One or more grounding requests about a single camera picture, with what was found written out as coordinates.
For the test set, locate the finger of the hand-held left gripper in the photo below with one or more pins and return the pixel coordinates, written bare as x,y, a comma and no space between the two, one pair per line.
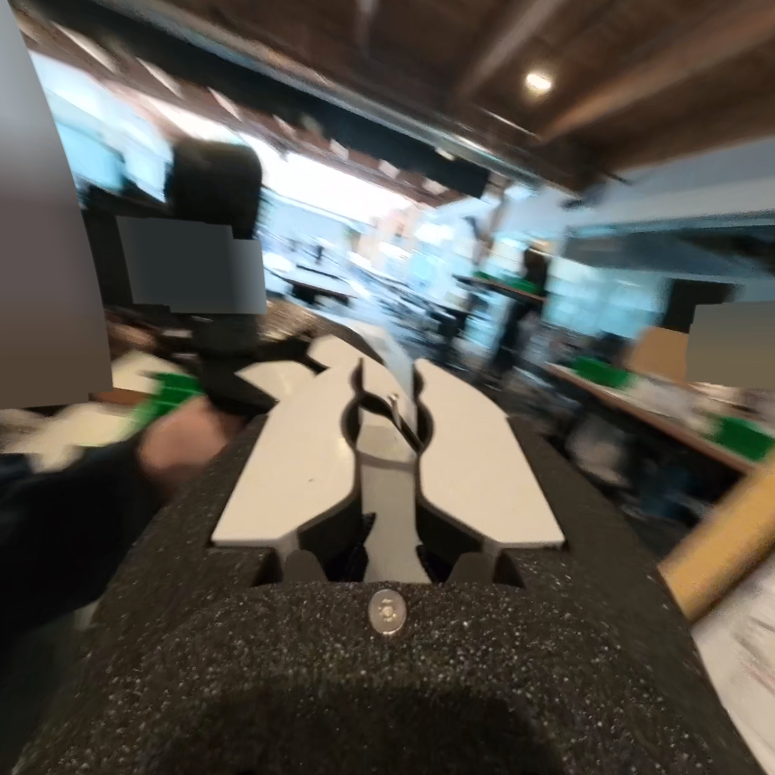
272,380
336,352

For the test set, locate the person's left hand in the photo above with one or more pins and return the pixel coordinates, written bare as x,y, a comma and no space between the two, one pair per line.
181,445

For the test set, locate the round ceiling lamp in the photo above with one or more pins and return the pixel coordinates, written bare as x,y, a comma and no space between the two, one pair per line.
539,82

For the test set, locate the green plastic bin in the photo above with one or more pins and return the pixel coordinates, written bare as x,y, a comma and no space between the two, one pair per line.
169,396
745,439
508,284
602,372

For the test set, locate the cardboard box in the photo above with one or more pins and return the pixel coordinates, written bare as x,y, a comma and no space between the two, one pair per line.
659,354

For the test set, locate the long wooden-edged table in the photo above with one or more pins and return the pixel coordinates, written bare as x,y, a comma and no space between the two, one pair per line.
642,407

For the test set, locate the person's left forearm dark sleeve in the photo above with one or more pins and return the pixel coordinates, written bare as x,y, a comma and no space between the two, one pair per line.
66,533

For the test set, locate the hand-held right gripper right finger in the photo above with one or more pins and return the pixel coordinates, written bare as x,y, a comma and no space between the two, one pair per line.
484,472

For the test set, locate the white poster board yellow edge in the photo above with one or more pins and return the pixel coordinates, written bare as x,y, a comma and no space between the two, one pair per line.
720,533

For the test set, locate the dark background table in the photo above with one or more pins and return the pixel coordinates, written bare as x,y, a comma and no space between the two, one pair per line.
321,284

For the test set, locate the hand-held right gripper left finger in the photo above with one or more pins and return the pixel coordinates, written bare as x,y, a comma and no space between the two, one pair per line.
290,472

